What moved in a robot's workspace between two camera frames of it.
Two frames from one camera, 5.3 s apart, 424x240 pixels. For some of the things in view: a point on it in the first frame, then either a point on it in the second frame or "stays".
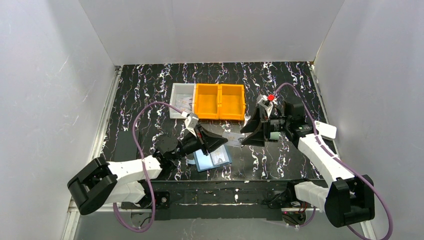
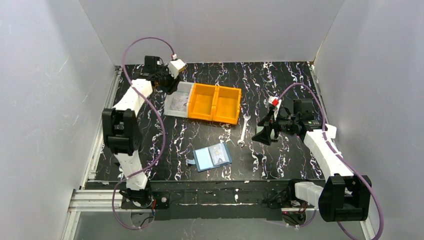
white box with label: x=326 y=130 stays
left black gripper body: x=204 y=141 to x=168 y=84
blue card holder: x=219 y=157 stays
